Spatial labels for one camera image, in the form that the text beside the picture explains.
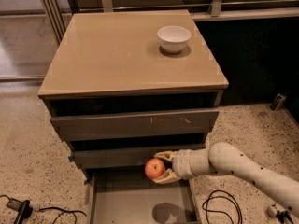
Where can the grey top drawer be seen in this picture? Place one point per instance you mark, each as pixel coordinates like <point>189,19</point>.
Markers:
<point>136,124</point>

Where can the white ceramic bowl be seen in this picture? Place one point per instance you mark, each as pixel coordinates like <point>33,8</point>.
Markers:
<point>174,39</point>

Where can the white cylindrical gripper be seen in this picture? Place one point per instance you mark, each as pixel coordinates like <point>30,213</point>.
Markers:
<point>181,164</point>

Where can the black power adapter with cable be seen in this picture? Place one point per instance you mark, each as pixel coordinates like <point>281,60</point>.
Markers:
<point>24,210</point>

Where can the red apple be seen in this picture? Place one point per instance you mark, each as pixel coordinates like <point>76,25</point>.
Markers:
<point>154,168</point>

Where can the grey drawer cabinet beige top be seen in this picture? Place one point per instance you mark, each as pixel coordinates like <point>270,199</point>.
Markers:
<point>111,63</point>

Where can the grey middle drawer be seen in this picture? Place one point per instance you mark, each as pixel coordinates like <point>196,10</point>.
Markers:
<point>133,156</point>

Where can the small grey device on floor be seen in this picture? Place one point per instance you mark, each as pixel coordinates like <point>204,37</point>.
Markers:
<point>278,102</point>

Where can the metal railing frame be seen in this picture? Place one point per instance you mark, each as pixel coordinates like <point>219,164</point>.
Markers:
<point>201,10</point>

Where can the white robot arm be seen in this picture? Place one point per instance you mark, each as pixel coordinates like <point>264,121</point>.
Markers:
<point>225,159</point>

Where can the white power strip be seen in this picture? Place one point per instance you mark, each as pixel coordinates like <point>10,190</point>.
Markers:
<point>282,216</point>

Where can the grey open bottom drawer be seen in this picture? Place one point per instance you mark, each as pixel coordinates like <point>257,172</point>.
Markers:
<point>124,195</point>

